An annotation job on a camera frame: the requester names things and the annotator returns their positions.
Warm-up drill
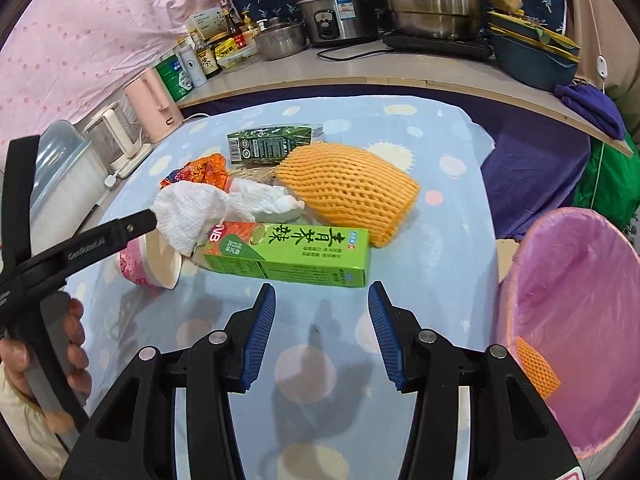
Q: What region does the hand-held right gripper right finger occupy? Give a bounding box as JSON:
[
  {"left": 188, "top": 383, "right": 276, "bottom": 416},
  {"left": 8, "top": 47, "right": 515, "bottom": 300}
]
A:
[{"left": 367, "top": 281, "right": 583, "bottom": 480}]

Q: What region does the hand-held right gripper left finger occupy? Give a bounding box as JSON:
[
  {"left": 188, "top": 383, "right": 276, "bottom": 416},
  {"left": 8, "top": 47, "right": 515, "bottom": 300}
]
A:
[{"left": 60, "top": 282, "right": 277, "bottom": 480}]

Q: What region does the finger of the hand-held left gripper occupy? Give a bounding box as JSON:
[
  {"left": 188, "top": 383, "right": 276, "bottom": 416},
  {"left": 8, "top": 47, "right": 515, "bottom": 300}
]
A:
[{"left": 30, "top": 208, "right": 157, "bottom": 286}]

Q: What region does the pink paper cup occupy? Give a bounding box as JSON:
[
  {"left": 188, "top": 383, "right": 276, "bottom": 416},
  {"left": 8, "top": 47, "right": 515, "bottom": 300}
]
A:
[{"left": 118, "top": 234, "right": 183, "bottom": 291}]

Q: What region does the light green carton box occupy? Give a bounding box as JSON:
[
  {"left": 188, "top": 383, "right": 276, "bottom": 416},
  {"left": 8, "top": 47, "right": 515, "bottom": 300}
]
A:
[{"left": 202, "top": 221, "right": 372, "bottom": 288}]

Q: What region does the white paper towel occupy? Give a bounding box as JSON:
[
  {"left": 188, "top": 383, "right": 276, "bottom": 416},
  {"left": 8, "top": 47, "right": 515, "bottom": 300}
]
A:
[{"left": 152, "top": 179, "right": 306, "bottom": 257}]

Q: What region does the orange snack wrapper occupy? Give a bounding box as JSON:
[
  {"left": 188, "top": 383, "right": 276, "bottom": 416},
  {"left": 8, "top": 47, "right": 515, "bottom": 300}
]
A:
[{"left": 160, "top": 154, "right": 232, "bottom": 192}]

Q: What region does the large orange foam fruit net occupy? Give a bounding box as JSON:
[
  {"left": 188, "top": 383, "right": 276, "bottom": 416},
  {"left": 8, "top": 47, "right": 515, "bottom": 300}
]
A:
[{"left": 275, "top": 142, "right": 422, "bottom": 248}]

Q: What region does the dark green drink carton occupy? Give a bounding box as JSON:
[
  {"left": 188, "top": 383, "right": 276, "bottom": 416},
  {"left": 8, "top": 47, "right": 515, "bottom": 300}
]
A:
[{"left": 226, "top": 124, "right": 313, "bottom": 167}]

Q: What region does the pink trash bin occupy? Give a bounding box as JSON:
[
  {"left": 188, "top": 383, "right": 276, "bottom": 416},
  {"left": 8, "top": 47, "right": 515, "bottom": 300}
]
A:
[{"left": 495, "top": 206, "right": 640, "bottom": 466}]

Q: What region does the person's left forearm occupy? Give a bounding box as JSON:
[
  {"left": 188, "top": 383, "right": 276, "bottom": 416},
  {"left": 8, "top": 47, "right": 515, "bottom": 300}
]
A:
[{"left": 0, "top": 370, "right": 68, "bottom": 471}]

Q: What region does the person's left hand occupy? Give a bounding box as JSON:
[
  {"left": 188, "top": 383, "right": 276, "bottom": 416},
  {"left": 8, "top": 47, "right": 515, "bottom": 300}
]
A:
[{"left": 0, "top": 297, "right": 91, "bottom": 401}]

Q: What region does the blue dotted tablecloth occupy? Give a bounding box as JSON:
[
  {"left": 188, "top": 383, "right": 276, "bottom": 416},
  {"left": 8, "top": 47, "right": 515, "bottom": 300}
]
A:
[{"left": 65, "top": 94, "right": 501, "bottom": 480}]

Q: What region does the white electric kettle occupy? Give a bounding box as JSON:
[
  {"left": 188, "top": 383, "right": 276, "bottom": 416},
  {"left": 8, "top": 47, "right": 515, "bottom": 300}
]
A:
[{"left": 82, "top": 100, "right": 153, "bottom": 178}]

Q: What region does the pink electric kettle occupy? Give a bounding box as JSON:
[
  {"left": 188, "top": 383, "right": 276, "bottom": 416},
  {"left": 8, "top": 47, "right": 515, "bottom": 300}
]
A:
[{"left": 122, "top": 67, "right": 185, "bottom": 145}]

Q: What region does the small orange foam net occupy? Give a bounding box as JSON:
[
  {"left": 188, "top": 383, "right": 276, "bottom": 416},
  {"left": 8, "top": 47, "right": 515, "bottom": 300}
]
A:
[{"left": 516, "top": 336, "right": 562, "bottom": 401}]

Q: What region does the green and white can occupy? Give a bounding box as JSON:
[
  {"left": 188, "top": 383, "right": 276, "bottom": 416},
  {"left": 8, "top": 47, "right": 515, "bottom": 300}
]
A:
[{"left": 155, "top": 52, "right": 193, "bottom": 103}]

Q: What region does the dark soy sauce bottle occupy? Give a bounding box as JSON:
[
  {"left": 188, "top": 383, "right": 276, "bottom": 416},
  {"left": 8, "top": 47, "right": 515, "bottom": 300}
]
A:
[{"left": 192, "top": 35, "right": 222, "bottom": 80}]

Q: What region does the dark purple sheet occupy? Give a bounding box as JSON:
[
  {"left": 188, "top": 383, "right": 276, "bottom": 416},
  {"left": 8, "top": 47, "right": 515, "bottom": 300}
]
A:
[{"left": 470, "top": 110, "right": 596, "bottom": 241}]

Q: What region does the pink dotted curtain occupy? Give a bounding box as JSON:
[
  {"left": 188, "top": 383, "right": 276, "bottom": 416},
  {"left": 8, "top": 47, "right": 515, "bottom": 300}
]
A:
[{"left": 0, "top": 0, "right": 236, "bottom": 156}]

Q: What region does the clear plastic food container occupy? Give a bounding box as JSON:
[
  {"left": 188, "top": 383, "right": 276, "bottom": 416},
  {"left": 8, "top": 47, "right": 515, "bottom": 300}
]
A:
[{"left": 217, "top": 47, "right": 261, "bottom": 72}]

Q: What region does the white carton box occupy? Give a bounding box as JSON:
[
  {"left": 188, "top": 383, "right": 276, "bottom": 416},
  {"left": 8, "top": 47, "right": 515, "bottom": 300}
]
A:
[{"left": 185, "top": 6, "right": 226, "bottom": 36}]

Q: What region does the tall dark glass bottle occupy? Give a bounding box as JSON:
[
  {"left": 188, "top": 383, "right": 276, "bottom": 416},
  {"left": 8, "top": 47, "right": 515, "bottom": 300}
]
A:
[{"left": 222, "top": 5, "right": 243, "bottom": 36}]

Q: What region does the yellow oil bottle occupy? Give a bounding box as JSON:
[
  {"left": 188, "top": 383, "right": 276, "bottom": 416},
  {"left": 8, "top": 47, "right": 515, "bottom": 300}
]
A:
[{"left": 240, "top": 10, "right": 258, "bottom": 48}]

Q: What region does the small steel pot with lid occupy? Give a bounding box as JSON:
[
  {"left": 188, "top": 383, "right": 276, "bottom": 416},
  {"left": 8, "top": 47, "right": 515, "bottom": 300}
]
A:
[{"left": 254, "top": 17, "right": 307, "bottom": 62}]

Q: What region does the green bag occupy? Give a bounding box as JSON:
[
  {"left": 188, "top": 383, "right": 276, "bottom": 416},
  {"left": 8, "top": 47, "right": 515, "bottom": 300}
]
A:
[{"left": 572, "top": 137, "right": 640, "bottom": 233}]

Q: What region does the black induction cooker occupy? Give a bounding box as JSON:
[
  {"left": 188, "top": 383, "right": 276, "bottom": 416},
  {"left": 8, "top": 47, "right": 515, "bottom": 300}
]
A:
[{"left": 382, "top": 32, "right": 495, "bottom": 63}]

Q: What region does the stack of blue yellow basins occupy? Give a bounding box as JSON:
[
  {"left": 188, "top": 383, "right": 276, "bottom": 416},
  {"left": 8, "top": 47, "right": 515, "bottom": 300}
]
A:
[{"left": 487, "top": 10, "right": 582, "bottom": 92}]

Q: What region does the folded purple cloth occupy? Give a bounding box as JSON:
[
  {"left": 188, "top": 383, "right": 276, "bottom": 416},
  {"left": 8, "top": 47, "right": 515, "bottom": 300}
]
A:
[{"left": 554, "top": 82, "right": 627, "bottom": 141}]

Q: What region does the steel rice cooker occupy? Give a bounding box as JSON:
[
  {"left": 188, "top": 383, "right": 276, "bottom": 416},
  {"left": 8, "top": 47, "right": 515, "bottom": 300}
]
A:
[{"left": 295, "top": 0, "right": 386, "bottom": 47}]

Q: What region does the large steel steamer pot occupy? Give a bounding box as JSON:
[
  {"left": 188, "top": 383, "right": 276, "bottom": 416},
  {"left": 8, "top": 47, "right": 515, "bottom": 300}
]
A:
[{"left": 367, "top": 0, "right": 501, "bottom": 42}]

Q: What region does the beige curtain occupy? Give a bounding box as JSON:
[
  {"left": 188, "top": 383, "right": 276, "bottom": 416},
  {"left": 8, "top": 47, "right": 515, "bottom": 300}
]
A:
[{"left": 560, "top": 0, "right": 640, "bottom": 106}]

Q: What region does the black power cord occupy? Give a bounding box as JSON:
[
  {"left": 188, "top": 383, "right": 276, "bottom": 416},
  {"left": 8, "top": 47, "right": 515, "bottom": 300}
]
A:
[{"left": 316, "top": 42, "right": 386, "bottom": 62}]

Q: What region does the white cable with switch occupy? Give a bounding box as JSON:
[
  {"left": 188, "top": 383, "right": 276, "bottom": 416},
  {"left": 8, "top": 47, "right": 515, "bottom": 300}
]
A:
[{"left": 582, "top": 0, "right": 613, "bottom": 211}]

